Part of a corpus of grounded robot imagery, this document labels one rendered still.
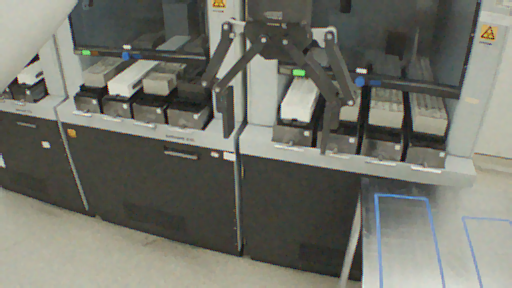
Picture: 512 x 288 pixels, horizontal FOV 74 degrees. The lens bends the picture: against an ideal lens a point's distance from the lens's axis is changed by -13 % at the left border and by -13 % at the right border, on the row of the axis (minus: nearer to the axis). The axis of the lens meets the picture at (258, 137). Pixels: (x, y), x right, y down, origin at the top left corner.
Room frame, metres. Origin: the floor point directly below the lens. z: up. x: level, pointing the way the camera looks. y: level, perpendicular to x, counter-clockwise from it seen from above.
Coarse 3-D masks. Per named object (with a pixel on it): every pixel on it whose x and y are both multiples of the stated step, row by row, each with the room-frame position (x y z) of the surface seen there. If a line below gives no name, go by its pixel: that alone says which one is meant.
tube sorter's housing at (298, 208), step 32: (480, 32) 1.04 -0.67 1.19; (256, 64) 1.24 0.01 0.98; (480, 64) 1.04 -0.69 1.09; (256, 96) 1.24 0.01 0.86; (480, 96) 1.03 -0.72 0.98; (256, 128) 1.22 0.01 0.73; (448, 128) 1.08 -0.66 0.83; (480, 128) 1.02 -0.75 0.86; (256, 160) 1.15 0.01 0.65; (288, 160) 1.12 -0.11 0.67; (320, 160) 1.08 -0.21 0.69; (352, 160) 1.05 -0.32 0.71; (384, 160) 1.02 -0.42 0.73; (448, 160) 1.02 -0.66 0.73; (256, 192) 1.15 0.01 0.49; (288, 192) 1.11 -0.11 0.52; (320, 192) 1.08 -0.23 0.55; (352, 192) 1.05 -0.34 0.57; (256, 224) 1.15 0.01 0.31; (288, 224) 1.11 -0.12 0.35; (320, 224) 1.08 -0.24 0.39; (256, 256) 1.15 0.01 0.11; (288, 256) 1.11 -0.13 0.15; (320, 256) 1.07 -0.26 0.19
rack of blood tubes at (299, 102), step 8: (304, 80) 1.37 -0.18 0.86; (296, 88) 1.30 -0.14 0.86; (304, 88) 1.30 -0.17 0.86; (312, 88) 1.30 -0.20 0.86; (288, 96) 1.24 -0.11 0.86; (296, 96) 1.23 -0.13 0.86; (304, 96) 1.24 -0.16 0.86; (312, 96) 1.23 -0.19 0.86; (288, 104) 1.17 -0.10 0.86; (296, 104) 1.18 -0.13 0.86; (304, 104) 1.17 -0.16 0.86; (312, 104) 1.28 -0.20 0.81; (288, 112) 1.16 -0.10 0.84; (296, 112) 1.15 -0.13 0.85; (304, 112) 1.14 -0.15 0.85; (312, 112) 1.19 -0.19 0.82
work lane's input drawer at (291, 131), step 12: (276, 120) 1.16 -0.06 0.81; (288, 120) 1.14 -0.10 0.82; (312, 120) 1.16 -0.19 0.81; (276, 132) 1.13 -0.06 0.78; (288, 132) 1.12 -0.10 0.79; (300, 132) 1.11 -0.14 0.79; (312, 132) 1.10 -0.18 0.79; (276, 144) 1.09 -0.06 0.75; (288, 144) 1.12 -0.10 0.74; (300, 144) 1.10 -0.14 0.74
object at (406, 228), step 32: (384, 192) 0.76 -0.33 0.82; (416, 192) 0.76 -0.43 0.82; (448, 192) 0.75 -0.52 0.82; (480, 192) 0.75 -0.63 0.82; (352, 224) 0.81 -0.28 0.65; (384, 224) 0.64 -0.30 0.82; (416, 224) 0.64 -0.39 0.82; (448, 224) 0.63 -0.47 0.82; (480, 224) 0.62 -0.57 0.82; (352, 256) 0.80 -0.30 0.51; (384, 256) 0.54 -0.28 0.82; (416, 256) 0.54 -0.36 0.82; (448, 256) 0.53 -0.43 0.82; (480, 256) 0.52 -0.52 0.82
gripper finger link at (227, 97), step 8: (232, 88) 0.48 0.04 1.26; (224, 96) 0.46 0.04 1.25; (232, 96) 0.48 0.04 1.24; (224, 104) 0.46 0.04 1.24; (232, 104) 0.48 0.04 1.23; (224, 112) 0.46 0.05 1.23; (232, 112) 0.48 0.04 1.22; (224, 120) 0.46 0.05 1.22; (232, 120) 0.47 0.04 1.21; (224, 128) 0.46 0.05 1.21; (232, 128) 0.47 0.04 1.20; (224, 136) 0.46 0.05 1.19
